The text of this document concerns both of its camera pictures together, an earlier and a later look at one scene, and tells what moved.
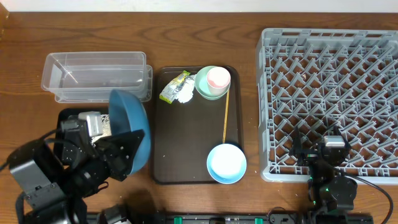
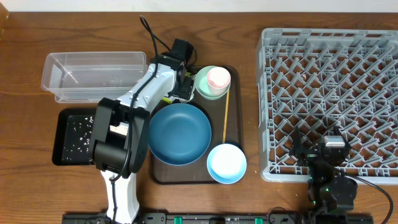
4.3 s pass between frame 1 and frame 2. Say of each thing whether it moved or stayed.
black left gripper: moved
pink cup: stayed
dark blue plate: moved
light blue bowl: stayed
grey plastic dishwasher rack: stayed
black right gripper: stayed
